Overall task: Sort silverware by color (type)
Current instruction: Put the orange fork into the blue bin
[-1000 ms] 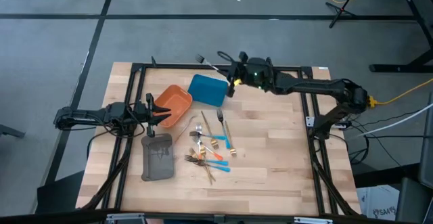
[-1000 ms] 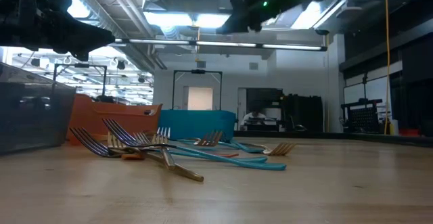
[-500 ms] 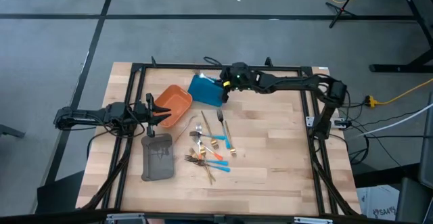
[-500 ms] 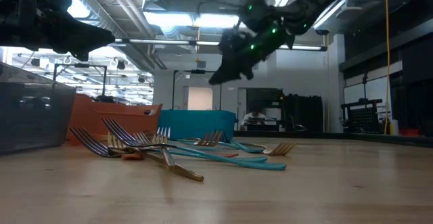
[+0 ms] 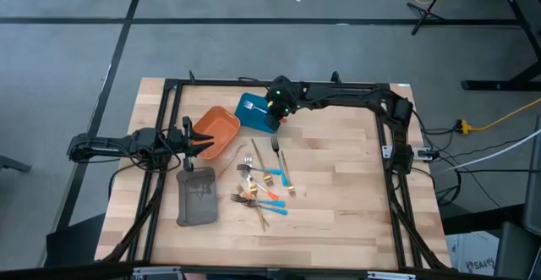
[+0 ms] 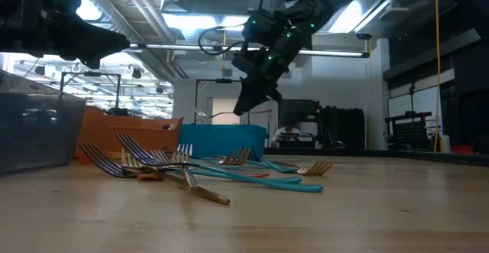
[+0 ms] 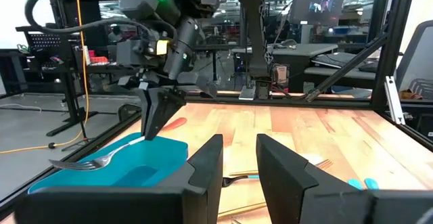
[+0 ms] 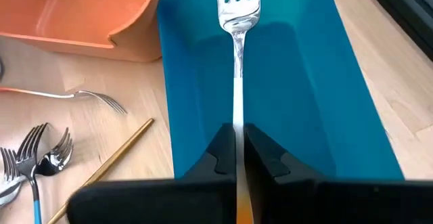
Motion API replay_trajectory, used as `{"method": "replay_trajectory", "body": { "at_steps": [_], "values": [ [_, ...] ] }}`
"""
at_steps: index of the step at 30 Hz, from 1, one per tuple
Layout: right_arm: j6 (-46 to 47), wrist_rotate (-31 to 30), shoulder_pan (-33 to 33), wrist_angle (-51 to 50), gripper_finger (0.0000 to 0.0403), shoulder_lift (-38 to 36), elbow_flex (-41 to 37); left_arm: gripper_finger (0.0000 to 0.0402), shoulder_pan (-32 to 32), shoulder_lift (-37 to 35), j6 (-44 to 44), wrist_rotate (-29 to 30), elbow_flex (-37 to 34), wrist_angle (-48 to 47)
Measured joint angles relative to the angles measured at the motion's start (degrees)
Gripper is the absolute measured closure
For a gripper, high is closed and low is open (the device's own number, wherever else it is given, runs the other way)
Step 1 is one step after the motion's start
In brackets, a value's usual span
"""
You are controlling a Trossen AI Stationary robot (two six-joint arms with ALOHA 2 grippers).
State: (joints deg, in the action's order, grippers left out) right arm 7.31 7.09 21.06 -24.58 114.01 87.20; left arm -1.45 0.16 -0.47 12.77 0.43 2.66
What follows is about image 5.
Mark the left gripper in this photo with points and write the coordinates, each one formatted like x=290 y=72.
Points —
x=186 y=144

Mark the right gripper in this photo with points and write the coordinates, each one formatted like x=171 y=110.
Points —
x=283 y=98

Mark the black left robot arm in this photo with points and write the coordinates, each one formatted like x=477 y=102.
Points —
x=105 y=146

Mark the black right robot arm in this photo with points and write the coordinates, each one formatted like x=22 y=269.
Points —
x=338 y=94

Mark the blue plastic bin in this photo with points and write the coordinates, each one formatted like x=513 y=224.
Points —
x=247 y=117

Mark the orange plastic bin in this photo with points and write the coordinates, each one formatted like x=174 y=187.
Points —
x=220 y=125

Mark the grey translucent plastic bin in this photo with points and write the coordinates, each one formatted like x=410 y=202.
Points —
x=196 y=212

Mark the silver mounting plate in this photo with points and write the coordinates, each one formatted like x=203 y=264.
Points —
x=422 y=154

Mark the black table foot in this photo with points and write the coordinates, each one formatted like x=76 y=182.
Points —
x=76 y=242
x=473 y=221

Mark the black furniture leg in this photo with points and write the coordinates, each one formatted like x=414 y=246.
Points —
x=14 y=164

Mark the black tripod stand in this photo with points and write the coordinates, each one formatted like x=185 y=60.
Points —
x=427 y=13

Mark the black desk base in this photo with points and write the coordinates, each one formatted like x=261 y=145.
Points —
x=486 y=85

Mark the white cardboard box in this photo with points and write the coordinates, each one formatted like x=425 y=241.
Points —
x=473 y=254

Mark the black aluminium table frame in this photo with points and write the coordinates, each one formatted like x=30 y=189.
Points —
x=211 y=84

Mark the black frame clamp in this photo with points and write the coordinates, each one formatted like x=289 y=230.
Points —
x=335 y=78
x=192 y=78

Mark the silver metal bracket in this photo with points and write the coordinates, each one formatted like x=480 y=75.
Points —
x=156 y=272
x=391 y=276

